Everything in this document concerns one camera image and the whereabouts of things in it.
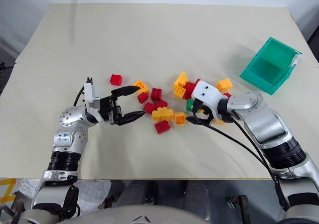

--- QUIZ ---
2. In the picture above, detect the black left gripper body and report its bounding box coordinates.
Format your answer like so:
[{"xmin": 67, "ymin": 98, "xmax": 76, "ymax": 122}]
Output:
[{"xmin": 98, "ymin": 96, "xmax": 123, "ymax": 126}]

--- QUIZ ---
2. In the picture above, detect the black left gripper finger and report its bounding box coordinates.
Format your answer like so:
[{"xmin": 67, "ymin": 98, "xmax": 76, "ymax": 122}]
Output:
[
  {"xmin": 111, "ymin": 85, "xmax": 140, "ymax": 97},
  {"xmin": 115, "ymin": 111, "xmax": 147, "ymax": 127}
]

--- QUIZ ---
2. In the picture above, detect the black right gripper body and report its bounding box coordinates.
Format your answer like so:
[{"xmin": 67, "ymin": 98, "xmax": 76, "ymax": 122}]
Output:
[{"xmin": 198, "ymin": 101, "xmax": 216, "ymax": 125}]

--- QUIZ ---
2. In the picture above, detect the green toy block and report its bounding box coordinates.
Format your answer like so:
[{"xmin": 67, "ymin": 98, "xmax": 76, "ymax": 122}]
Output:
[{"xmin": 185, "ymin": 99, "xmax": 196, "ymax": 112}]

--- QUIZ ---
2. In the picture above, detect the long yellow toy block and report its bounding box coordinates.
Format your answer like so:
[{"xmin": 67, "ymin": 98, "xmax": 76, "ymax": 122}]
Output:
[{"xmin": 152, "ymin": 108, "xmax": 174, "ymax": 122}]

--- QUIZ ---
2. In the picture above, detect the teal plastic bin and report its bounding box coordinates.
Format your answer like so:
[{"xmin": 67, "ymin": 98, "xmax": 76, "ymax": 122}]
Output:
[{"xmin": 239, "ymin": 36, "xmax": 304, "ymax": 96}]

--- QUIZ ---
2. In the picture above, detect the white bin label tag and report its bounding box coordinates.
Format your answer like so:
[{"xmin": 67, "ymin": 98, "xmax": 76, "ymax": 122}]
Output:
[{"xmin": 290, "ymin": 54, "xmax": 303, "ymax": 68}]

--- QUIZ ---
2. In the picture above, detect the white plastic sheet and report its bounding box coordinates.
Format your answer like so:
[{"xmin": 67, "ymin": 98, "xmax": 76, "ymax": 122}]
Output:
[{"xmin": 14, "ymin": 179, "xmax": 112, "ymax": 211}]

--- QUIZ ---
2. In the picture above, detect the yellow floor tape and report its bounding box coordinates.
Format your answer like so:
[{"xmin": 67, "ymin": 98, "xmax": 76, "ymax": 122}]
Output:
[{"xmin": 0, "ymin": 178, "xmax": 17, "ymax": 204}]

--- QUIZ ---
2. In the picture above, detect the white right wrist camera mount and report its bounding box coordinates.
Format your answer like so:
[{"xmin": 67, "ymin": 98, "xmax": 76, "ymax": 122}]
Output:
[{"xmin": 190, "ymin": 80, "xmax": 229, "ymax": 108}]

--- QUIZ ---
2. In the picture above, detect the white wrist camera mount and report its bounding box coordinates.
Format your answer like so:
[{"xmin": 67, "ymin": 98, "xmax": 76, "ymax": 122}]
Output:
[
  {"xmin": 83, "ymin": 82, "xmax": 102, "ymax": 110},
  {"xmin": 190, "ymin": 80, "xmax": 229, "ymax": 108}
]

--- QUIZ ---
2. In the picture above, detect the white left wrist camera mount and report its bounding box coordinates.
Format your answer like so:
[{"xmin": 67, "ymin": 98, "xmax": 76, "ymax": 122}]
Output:
[{"xmin": 83, "ymin": 82, "xmax": 102, "ymax": 110}]

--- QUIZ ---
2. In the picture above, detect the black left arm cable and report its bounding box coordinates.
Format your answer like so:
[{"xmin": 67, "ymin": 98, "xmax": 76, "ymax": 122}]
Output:
[{"xmin": 73, "ymin": 77, "xmax": 93, "ymax": 108}]

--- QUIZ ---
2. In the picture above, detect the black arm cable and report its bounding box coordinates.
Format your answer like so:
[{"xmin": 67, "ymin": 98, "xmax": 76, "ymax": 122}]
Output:
[
  {"xmin": 73, "ymin": 77, "xmax": 93, "ymax": 108},
  {"xmin": 230, "ymin": 118, "xmax": 281, "ymax": 185},
  {"xmin": 199, "ymin": 121, "xmax": 287, "ymax": 211}
]

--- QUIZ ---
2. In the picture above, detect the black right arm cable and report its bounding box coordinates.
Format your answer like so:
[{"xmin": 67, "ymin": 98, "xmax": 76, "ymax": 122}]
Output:
[
  {"xmin": 230, "ymin": 118, "xmax": 281, "ymax": 185},
  {"xmin": 199, "ymin": 121, "xmax": 287, "ymax": 211}
]

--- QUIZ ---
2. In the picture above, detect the metal bracket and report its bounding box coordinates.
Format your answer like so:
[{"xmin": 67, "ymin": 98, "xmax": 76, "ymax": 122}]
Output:
[{"xmin": 223, "ymin": 195, "xmax": 251, "ymax": 224}]

